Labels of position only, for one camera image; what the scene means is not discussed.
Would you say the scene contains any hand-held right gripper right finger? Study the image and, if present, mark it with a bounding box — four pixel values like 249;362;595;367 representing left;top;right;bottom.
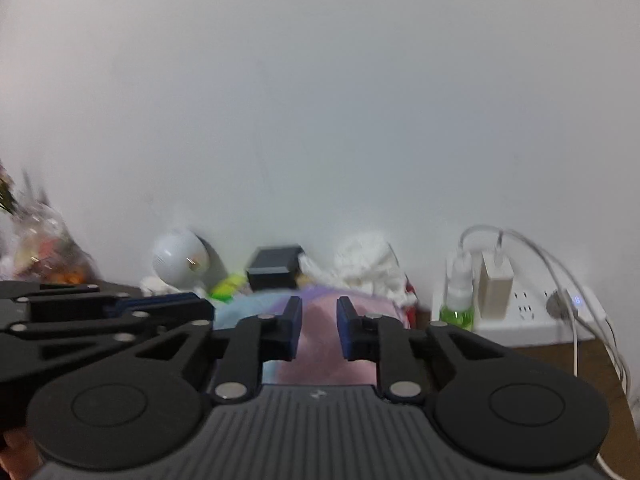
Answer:
336;296;507;404

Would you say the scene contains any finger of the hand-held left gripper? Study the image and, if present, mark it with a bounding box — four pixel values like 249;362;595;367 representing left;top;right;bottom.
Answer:
0;312;168;401
0;280;216;332

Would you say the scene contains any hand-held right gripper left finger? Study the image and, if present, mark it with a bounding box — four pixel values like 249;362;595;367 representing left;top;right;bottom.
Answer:
135;295;304;402

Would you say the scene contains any pink and blue garment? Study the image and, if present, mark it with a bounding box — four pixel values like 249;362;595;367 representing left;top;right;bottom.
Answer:
215;282;417;387

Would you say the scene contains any white round lamp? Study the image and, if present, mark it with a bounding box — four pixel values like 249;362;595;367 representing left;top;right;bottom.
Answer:
151;230;212;287

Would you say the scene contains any green white packet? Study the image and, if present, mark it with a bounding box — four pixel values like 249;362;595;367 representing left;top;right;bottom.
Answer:
209;274;247;304

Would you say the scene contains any small black box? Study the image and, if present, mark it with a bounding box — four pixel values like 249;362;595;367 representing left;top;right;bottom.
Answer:
246;245;306;291

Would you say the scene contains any pale pink white cloth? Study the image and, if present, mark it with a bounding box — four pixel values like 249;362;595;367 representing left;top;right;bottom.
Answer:
332;230;419;311

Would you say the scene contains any clear plastic-wrapped fruit basket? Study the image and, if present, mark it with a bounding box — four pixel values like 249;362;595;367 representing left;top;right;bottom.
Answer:
9;200;97;284

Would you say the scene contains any green spray bottle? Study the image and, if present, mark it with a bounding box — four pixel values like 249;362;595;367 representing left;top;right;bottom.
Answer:
440;252;476;332

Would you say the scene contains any white charger block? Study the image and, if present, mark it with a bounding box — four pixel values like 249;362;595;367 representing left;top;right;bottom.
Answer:
479;252;515;321

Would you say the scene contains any white power strip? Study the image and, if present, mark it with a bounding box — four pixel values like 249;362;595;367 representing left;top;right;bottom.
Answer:
432;280;609;347

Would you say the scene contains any grey round plug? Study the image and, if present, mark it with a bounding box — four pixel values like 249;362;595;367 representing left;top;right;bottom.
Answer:
545;291;577;319

